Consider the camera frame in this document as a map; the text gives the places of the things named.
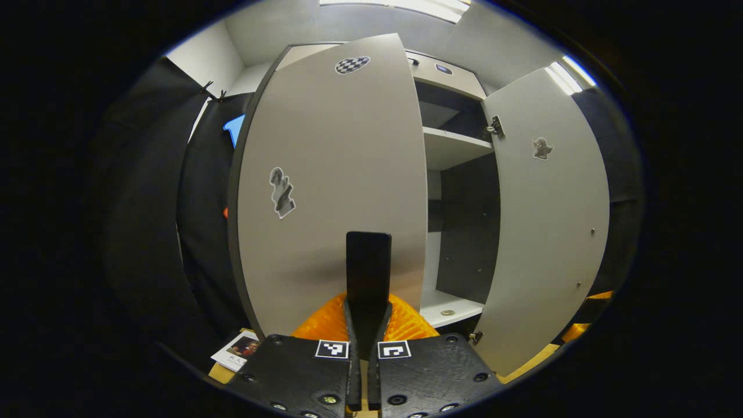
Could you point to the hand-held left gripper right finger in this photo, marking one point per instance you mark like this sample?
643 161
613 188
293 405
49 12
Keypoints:
435 371

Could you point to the grey door with checkered sticker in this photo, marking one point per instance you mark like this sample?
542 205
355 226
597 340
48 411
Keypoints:
325 174

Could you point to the grey double-door shoe cabinet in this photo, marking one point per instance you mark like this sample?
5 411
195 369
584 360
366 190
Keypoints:
467 232

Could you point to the white booklet with portrait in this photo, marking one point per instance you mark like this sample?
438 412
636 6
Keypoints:
238 350

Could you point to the grey cabinet shelf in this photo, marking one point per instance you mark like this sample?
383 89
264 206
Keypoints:
450 307
453 148

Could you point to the metal door hinge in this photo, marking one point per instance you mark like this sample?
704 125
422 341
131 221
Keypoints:
495 127
476 337

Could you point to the ceiling light panel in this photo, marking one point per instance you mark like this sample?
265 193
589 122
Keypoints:
569 75
406 7

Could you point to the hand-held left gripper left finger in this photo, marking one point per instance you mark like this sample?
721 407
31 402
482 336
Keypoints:
302 371

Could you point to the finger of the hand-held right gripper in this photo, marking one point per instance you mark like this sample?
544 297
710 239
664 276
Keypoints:
601 295
576 332

